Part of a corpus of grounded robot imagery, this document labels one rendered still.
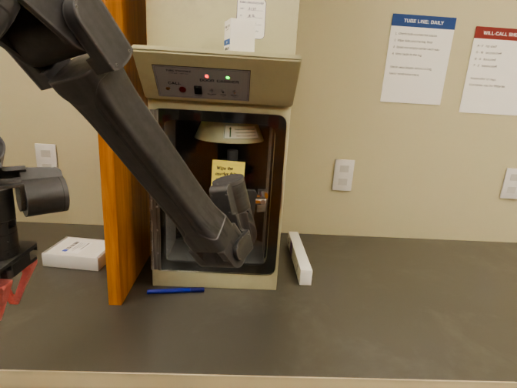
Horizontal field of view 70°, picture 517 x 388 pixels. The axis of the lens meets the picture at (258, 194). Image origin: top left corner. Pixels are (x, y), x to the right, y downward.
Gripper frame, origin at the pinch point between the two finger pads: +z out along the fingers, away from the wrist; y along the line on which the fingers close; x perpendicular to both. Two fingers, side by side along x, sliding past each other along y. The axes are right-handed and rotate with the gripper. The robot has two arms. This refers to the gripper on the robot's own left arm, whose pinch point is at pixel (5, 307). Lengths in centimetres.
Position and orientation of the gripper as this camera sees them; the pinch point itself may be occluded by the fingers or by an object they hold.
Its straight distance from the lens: 72.2
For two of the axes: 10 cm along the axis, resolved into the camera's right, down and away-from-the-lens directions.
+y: -0.2, -2.8, 9.6
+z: -0.7, 9.6, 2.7
